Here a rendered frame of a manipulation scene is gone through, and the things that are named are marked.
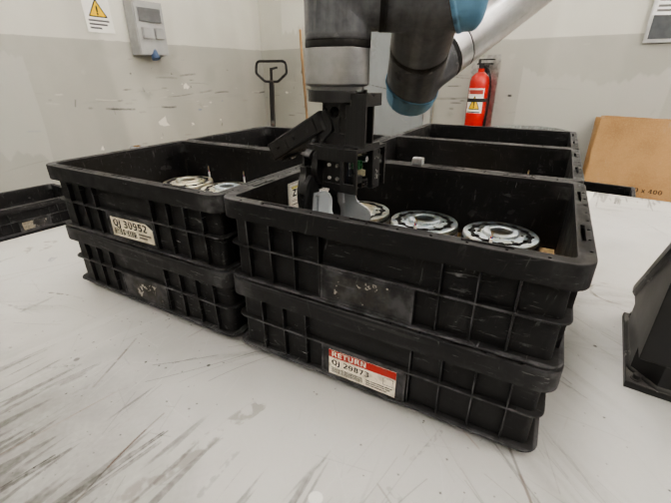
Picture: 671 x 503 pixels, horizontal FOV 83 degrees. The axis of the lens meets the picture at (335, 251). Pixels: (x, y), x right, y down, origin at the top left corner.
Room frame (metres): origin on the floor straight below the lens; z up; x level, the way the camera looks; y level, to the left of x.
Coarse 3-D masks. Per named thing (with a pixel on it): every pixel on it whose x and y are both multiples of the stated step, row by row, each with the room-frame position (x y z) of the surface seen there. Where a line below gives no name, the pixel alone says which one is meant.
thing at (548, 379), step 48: (240, 288) 0.44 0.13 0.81; (288, 336) 0.42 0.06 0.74; (336, 336) 0.39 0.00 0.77; (384, 336) 0.34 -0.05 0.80; (432, 336) 0.32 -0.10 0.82; (432, 384) 0.33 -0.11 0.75; (480, 384) 0.30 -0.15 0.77; (528, 384) 0.27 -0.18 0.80; (480, 432) 0.29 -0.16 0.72; (528, 432) 0.28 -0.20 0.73
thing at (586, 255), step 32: (576, 192) 0.48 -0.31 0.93; (288, 224) 0.40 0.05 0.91; (320, 224) 0.38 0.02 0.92; (352, 224) 0.36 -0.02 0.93; (384, 224) 0.36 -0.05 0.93; (576, 224) 0.36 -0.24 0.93; (416, 256) 0.33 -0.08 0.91; (448, 256) 0.32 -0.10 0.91; (480, 256) 0.30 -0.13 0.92; (512, 256) 0.29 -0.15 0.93; (544, 256) 0.28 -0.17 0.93; (576, 256) 0.29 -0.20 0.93; (576, 288) 0.27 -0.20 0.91
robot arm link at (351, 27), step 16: (304, 0) 0.49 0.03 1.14; (320, 0) 0.46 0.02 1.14; (336, 0) 0.46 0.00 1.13; (352, 0) 0.46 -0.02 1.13; (368, 0) 0.46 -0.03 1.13; (320, 16) 0.46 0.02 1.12; (336, 16) 0.46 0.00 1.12; (352, 16) 0.46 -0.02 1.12; (368, 16) 0.47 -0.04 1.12; (320, 32) 0.46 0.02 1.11; (336, 32) 0.46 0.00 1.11; (352, 32) 0.46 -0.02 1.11; (368, 32) 0.48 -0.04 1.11
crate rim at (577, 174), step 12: (468, 144) 0.88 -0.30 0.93; (480, 144) 0.86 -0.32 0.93; (492, 144) 0.85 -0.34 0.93; (504, 144) 0.85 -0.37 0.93; (576, 156) 0.71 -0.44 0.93; (456, 168) 0.61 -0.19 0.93; (468, 168) 0.61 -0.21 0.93; (576, 168) 0.62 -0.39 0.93; (564, 180) 0.54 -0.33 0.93; (576, 180) 0.54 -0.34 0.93
